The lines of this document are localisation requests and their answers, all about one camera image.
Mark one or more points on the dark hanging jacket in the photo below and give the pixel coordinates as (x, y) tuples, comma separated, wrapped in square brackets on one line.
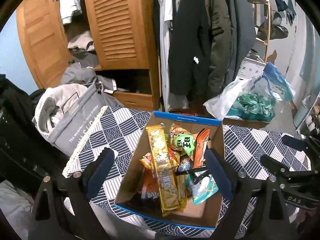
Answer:
[(189, 51)]

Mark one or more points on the long gold snack package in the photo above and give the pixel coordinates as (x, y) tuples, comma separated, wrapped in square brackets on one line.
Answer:
[(163, 168)]

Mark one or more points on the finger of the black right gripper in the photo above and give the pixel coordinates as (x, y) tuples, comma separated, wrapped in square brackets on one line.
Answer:
[(308, 144), (304, 182)]

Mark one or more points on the light blue snack bag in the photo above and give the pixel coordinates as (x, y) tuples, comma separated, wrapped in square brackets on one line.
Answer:
[(199, 182)]

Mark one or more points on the green peanut snack bag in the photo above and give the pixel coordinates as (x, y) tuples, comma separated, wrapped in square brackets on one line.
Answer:
[(147, 162)]

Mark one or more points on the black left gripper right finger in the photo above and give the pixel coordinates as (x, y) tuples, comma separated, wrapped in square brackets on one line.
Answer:
[(270, 219)]

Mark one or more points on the orange stick snack bag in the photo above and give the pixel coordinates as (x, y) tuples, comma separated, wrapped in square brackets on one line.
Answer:
[(200, 147)]

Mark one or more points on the long gold cracker package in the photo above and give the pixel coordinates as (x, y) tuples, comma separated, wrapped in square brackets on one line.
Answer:
[(182, 192)]

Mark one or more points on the metal shoe rack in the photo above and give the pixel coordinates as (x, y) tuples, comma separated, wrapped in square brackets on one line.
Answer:
[(305, 117)]

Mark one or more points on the wooden louvered wardrobe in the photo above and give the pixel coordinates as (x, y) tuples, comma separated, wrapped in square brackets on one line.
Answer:
[(118, 32)]

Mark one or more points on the navy white patterned tablecloth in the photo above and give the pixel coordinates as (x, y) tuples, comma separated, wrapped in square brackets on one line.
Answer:
[(120, 129)]

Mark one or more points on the grey fabric storage bag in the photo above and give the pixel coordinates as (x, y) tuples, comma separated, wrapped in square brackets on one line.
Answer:
[(64, 113)]

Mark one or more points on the blue white plastic bag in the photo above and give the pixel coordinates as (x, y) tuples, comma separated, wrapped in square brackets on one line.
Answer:
[(273, 84)]

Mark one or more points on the orange green rice cracker bag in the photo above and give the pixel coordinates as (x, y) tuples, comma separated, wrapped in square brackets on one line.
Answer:
[(181, 140)]

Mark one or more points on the olive hanging coat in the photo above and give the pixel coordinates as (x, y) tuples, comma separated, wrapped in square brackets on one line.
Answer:
[(221, 42)]

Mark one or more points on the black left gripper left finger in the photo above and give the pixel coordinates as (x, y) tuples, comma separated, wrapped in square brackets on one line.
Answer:
[(62, 210)]

